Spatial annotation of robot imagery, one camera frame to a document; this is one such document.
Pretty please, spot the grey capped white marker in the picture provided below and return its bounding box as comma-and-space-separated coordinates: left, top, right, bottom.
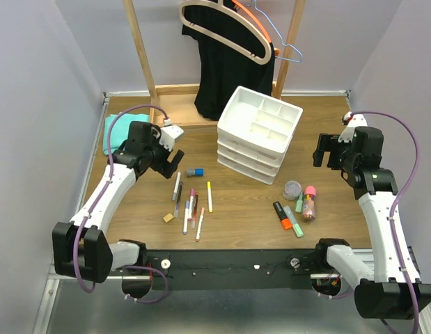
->
172, 171, 181, 201

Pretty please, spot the blue grey glue stick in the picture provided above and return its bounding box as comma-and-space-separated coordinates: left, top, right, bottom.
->
186, 168, 204, 177

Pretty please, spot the pink capped clear bottle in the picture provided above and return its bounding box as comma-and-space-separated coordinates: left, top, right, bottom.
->
301, 186, 317, 221

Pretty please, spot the clear round clip jar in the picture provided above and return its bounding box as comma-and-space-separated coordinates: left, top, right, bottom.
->
283, 180, 302, 201

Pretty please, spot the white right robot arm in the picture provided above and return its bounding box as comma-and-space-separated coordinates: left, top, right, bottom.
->
312, 126, 431, 320

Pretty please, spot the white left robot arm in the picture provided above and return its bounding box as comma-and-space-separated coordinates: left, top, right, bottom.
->
52, 121, 184, 284

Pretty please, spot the teal folded cloth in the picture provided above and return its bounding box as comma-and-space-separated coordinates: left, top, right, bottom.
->
102, 113, 149, 156

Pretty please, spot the pink capped white marker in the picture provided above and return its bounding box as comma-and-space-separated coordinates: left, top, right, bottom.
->
188, 188, 195, 221

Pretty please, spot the red clear pen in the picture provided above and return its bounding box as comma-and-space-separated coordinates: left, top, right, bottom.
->
191, 192, 198, 229

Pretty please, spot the yellow capped white marker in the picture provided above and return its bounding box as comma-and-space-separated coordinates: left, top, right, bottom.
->
207, 181, 213, 213

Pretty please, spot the blue capped white marker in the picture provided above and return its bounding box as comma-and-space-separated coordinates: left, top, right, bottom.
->
182, 200, 189, 235

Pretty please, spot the wooden clothes rack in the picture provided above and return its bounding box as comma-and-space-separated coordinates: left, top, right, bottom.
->
123, 0, 306, 123

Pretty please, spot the small tan eraser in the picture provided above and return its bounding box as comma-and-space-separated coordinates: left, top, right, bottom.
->
163, 213, 174, 223

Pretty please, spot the peach capped white marker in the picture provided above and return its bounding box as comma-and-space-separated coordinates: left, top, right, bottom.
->
195, 207, 205, 242

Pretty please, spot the small green highlighter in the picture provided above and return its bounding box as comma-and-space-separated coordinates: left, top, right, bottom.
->
295, 192, 304, 213

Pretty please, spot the white drawer organizer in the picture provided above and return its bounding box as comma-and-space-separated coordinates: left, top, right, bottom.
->
217, 86, 303, 185

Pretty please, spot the grey green highlighter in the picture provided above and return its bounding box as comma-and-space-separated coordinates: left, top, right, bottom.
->
283, 206, 304, 238

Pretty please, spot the black orange highlighter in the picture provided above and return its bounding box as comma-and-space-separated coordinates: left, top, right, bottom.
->
273, 201, 292, 230

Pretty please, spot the orange plastic hanger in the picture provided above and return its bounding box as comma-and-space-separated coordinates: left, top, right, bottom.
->
232, 0, 272, 43

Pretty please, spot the black hanging garment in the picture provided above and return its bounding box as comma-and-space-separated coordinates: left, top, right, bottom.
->
182, 6, 275, 121

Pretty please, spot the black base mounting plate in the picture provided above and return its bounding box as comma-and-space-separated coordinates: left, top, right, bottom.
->
107, 247, 362, 300

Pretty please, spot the beige wooden hanger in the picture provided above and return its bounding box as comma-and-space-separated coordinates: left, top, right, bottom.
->
178, 0, 276, 66

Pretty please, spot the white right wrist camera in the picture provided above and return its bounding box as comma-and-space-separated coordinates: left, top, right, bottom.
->
338, 111, 368, 143

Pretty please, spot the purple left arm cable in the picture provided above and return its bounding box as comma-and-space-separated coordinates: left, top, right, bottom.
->
72, 104, 173, 304

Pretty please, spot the blue wire hanger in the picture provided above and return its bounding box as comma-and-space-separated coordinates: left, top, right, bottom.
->
246, 0, 304, 63

